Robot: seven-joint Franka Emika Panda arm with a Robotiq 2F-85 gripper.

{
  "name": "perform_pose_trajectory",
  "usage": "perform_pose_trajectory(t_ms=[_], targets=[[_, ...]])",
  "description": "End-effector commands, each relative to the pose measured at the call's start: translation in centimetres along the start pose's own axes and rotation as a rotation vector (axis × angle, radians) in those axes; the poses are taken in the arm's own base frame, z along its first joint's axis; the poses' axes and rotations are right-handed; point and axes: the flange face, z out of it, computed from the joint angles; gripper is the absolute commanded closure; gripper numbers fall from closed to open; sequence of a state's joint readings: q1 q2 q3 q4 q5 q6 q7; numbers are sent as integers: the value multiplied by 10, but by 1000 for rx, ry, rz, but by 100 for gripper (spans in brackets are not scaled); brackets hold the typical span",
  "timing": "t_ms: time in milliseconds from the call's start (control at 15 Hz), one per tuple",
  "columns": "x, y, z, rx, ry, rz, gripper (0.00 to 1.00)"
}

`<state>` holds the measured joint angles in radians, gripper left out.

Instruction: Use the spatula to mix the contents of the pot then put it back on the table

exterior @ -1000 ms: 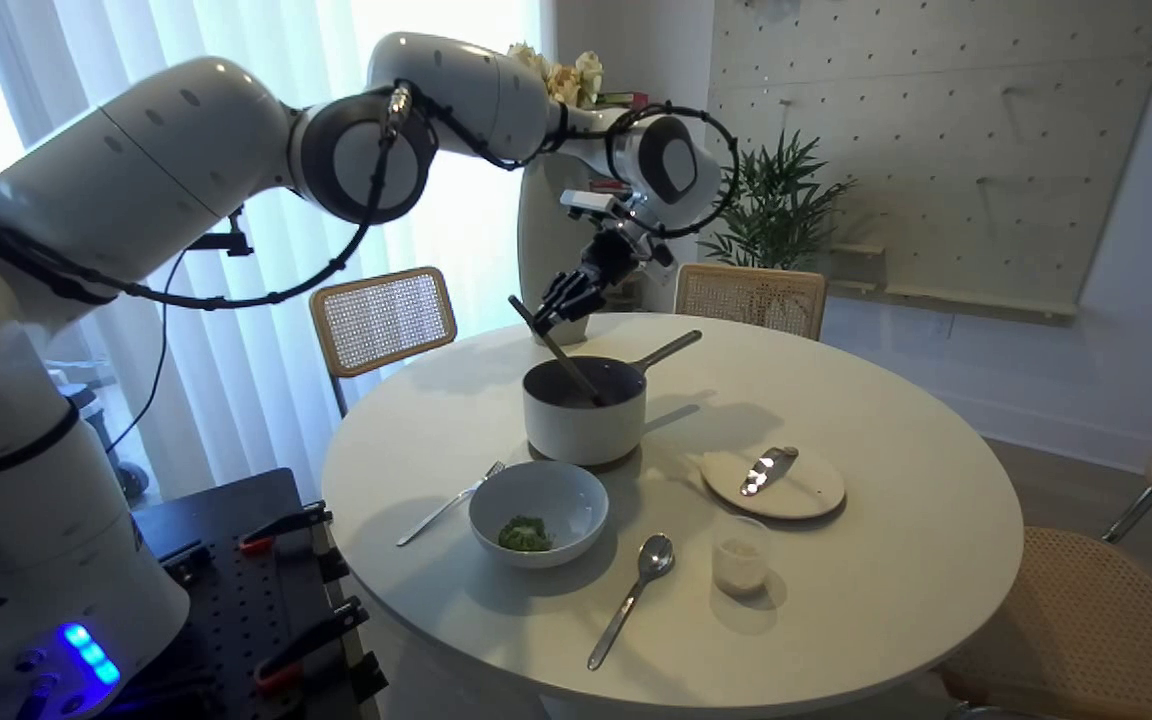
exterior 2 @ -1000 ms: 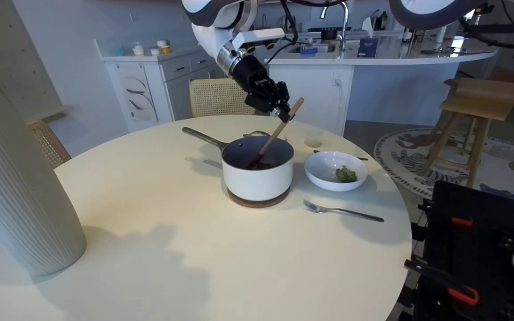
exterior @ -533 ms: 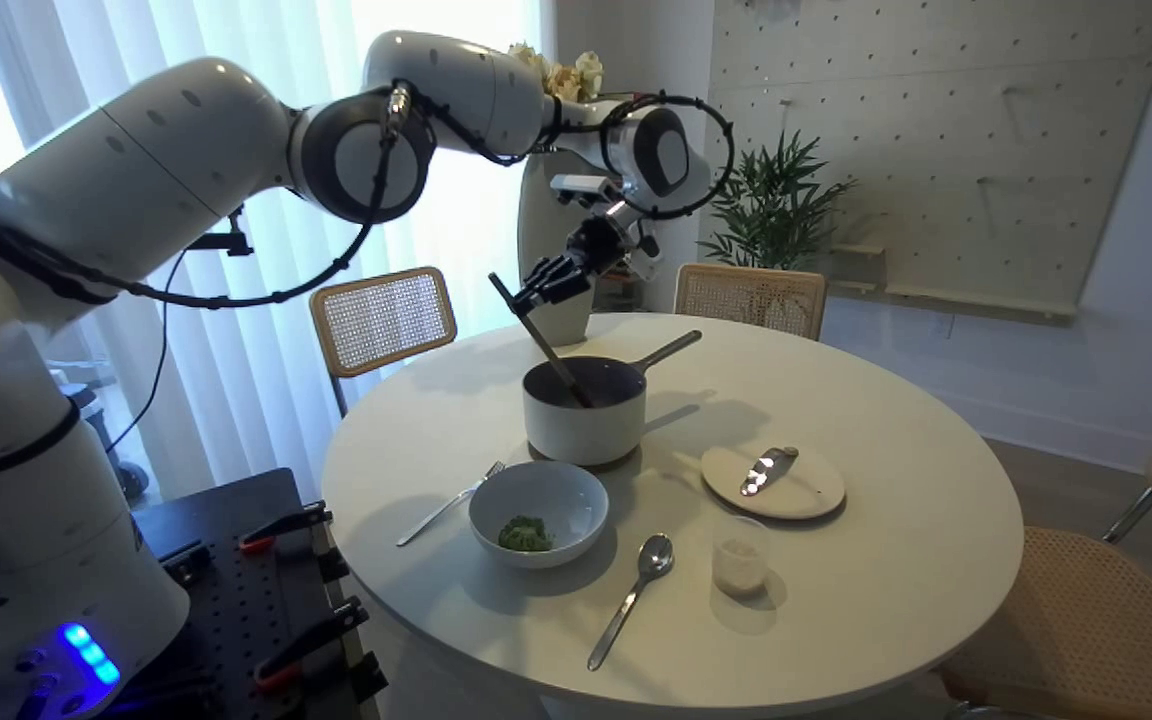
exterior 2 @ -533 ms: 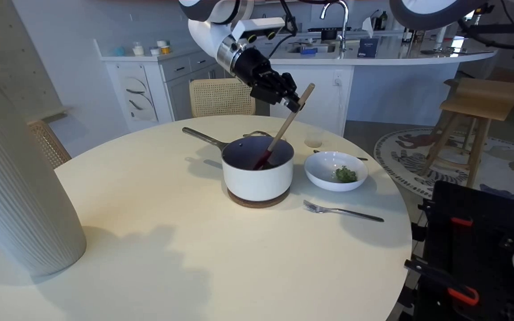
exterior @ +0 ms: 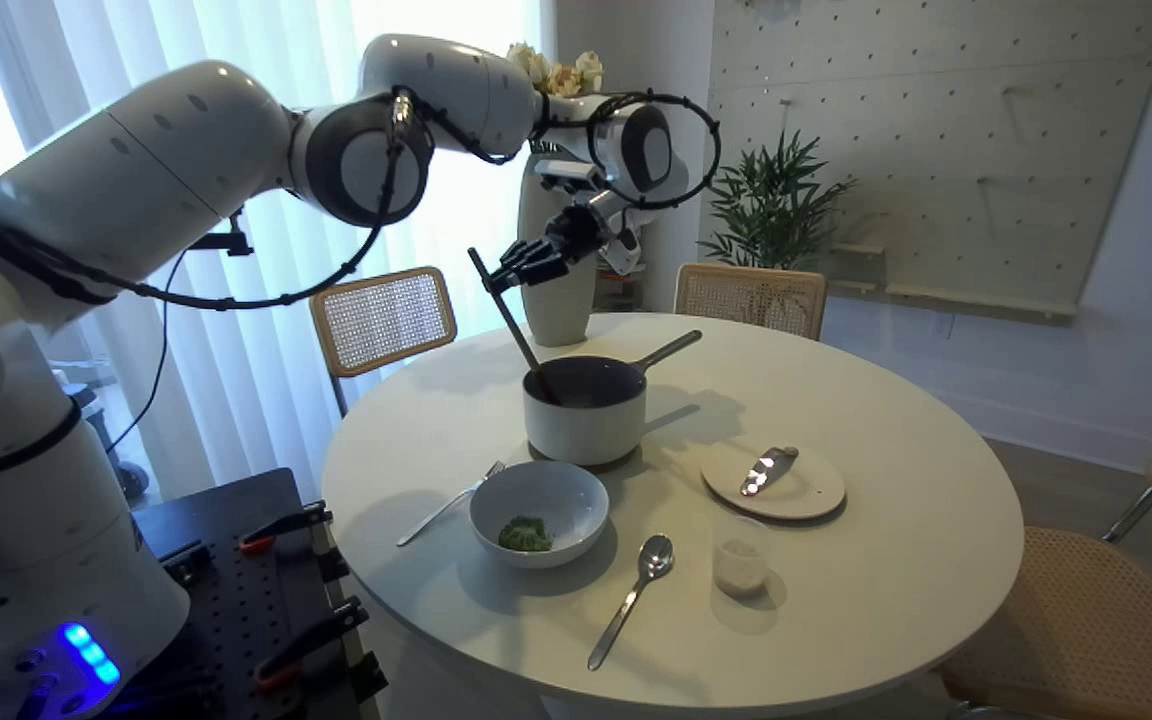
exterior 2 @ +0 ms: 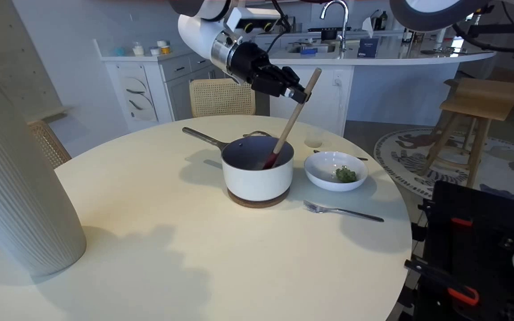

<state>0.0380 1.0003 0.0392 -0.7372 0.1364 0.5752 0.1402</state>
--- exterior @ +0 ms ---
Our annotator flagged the low wooden ledge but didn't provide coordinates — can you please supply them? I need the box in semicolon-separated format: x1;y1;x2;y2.
821;237;1090;322

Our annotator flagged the tall ribbed grey vase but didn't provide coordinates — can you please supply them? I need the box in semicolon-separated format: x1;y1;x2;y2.
515;194;604;351

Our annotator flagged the round wooden plate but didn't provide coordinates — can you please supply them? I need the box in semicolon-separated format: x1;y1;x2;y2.
701;441;851;529

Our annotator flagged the beige wicker chair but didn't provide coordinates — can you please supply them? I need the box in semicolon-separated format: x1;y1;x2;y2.
938;384;1152;720

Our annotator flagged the silver fork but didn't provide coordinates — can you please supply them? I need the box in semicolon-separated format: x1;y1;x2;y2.
394;461;512;550

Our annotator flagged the silver spoon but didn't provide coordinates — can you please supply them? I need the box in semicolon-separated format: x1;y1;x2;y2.
583;531;679;674

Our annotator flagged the white ceramic bowl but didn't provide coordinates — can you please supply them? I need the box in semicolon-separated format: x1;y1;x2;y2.
469;455;617;575

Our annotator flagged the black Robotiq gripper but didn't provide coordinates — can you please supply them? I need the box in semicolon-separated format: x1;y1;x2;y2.
481;194;623;301

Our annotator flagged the green broccoli floret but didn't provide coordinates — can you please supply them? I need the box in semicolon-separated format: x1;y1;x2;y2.
497;513;555;556

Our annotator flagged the white saucepan dark handle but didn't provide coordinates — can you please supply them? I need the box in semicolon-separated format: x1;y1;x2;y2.
521;329;709;471

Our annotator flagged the small white cup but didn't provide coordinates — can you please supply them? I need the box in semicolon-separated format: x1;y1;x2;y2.
709;536;776;605

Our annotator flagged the green potted plant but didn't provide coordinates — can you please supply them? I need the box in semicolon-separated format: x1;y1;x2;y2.
701;129;858;274

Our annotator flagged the silver butter knife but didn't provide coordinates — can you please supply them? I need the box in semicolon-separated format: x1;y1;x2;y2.
737;444;804;502

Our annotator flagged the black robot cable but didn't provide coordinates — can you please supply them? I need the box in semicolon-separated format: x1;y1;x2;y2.
0;81;727;312

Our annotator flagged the black orange bar clamp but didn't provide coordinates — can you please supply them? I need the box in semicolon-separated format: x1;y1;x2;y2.
248;590;378;700
236;497;335;558

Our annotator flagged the wicker back wooden chair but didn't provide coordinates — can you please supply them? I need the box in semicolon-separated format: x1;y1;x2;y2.
671;260;833;344
306;264;464;421

